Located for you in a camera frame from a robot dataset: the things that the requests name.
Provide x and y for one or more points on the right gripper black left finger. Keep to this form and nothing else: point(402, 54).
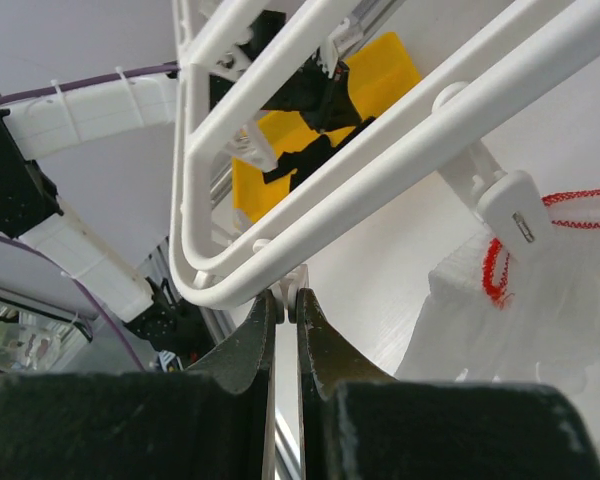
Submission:
point(101, 426)

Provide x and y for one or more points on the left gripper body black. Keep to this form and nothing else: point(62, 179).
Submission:
point(322, 101)

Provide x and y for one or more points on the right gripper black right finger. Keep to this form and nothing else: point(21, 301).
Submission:
point(358, 422)

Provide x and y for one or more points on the white plastic clip hanger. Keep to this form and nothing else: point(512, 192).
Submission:
point(220, 259)

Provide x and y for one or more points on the white hanger clip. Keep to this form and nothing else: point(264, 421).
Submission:
point(285, 292)

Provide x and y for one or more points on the black sock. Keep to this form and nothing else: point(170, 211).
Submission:
point(300, 165)

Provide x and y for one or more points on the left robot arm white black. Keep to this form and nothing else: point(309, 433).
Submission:
point(36, 214)

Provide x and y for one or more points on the yellow plastic tray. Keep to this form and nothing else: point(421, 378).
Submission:
point(381, 73)

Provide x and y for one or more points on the white sock red trim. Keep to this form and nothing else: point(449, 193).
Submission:
point(488, 317)

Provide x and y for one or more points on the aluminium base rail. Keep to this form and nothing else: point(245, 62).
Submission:
point(237, 376)

